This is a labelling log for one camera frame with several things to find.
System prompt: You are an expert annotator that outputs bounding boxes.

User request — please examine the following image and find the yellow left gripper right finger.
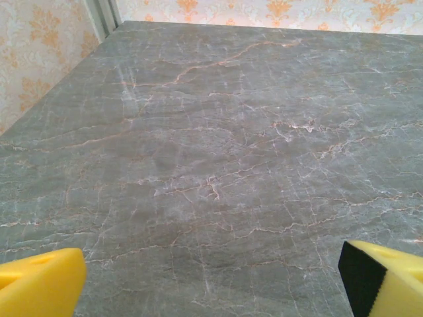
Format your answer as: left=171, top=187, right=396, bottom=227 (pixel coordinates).
left=337, top=240, right=423, bottom=317

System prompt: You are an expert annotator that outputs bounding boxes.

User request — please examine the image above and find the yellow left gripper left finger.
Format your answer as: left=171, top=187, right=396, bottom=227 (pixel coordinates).
left=0, top=247, right=88, bottom=317

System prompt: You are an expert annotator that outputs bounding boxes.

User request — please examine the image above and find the aluminium frame post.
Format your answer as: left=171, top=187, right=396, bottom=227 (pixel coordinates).
left=82, top=0, right=122, bottom=42

